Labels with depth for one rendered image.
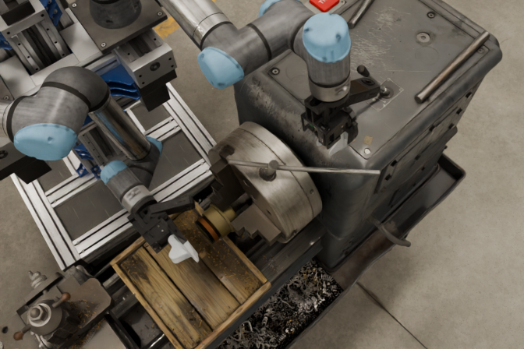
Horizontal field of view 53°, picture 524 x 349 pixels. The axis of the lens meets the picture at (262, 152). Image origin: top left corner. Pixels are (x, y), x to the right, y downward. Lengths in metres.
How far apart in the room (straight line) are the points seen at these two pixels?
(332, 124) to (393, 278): 1.53
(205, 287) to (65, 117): 0.62
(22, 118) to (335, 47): 0.70
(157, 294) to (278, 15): 0.90
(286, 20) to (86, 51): 0.94
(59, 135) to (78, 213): 1.29
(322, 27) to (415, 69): 0.56
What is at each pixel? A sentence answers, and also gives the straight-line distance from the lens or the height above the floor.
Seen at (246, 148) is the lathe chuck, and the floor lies 1.23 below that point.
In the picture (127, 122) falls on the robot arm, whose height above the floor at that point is 1.17.
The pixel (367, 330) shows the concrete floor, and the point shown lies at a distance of 2.41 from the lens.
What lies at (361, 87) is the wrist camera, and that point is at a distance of 1.06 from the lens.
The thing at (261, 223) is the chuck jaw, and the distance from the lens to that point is 1.33.
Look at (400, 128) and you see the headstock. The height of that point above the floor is 1.25.
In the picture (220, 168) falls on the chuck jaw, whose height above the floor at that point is 1.20.
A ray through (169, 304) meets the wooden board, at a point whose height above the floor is 0.89.
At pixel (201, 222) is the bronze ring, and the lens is 1.33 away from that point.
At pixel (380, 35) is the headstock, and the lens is 1.45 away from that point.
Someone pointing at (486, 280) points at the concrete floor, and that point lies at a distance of 2.58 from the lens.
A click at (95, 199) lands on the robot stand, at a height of 0.21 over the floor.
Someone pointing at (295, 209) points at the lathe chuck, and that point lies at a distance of 1.28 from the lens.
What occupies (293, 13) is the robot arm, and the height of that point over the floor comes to 1.66.
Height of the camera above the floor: 2.36
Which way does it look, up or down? 63 degrees down
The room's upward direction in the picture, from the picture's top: 5 degrees counter-clockwise
